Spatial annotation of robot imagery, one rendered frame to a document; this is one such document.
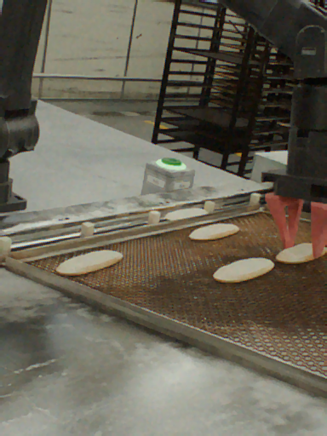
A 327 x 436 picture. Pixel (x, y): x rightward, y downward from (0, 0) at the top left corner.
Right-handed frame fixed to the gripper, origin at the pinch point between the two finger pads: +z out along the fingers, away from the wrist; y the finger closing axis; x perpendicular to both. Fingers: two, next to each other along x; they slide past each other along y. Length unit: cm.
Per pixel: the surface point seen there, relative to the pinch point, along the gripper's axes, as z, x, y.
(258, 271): 0.5, 11.5, -0.7
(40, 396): 1.3, 45.1, -4.8
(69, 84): -9, -369, 458
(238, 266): 0.1, 12.8, 1.1
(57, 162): -1, -20, 70
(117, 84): -11, -435, 455
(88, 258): 0.0, 23.3, 13.9
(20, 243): 2.8, 18.5, 32.1
